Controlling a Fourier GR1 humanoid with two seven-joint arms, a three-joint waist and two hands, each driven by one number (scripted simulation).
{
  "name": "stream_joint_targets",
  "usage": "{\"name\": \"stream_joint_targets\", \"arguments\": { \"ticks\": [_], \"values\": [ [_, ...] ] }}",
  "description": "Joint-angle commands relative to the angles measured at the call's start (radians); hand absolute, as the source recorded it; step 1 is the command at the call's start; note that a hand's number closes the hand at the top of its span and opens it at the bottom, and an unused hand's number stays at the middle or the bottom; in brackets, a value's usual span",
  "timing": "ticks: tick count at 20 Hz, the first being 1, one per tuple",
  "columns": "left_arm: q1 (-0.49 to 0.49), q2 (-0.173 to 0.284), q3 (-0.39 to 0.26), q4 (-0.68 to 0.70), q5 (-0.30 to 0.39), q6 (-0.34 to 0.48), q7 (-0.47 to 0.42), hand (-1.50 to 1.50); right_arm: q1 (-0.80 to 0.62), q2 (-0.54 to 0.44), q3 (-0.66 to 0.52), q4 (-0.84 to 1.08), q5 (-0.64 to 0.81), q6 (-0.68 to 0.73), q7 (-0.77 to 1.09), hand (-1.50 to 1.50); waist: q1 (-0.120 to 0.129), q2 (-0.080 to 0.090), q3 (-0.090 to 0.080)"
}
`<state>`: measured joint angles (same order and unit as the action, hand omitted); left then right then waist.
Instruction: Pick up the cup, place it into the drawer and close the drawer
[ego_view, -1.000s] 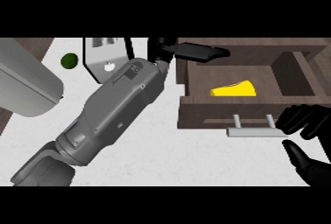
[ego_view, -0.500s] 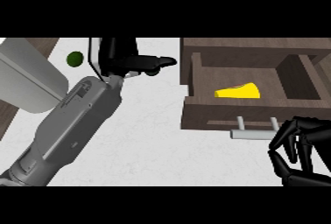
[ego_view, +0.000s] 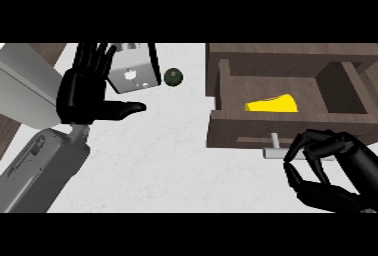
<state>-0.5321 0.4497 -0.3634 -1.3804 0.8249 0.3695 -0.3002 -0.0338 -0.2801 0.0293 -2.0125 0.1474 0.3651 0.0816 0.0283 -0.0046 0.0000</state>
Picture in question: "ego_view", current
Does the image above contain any dark green cup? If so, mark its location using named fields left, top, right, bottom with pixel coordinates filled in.
left=162, top=67, right=185, bottom=87

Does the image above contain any brown wooden drawer front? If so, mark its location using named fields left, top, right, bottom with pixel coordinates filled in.
left=205, top=109, right=378, bottom=150

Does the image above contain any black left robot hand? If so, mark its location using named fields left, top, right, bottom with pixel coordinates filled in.
left=55, top=43, right=148, bottom=126

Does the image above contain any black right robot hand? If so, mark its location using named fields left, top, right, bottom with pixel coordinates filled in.
left=282, top=129, right=378, bottom=214

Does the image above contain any brown wooden drawer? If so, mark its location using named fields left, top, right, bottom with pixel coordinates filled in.
left=205, top=109, right=378, bottom=150
left=214, top=58, right=378, bottom=116

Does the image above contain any pale grey drawer handle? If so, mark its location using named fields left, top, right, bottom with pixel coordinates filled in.
left=261, top=132, right=337, bottom=162

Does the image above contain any brown wooden cabinet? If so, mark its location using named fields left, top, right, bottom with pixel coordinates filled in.
left=205, top=43, right=378, bottom=98

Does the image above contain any yellow cheese wedge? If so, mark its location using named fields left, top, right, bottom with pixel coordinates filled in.
left=244, top=93, right=300, bottom=114

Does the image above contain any pale grey appliance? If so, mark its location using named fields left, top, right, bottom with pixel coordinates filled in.
left=0, top=43, right=64, bottom=131

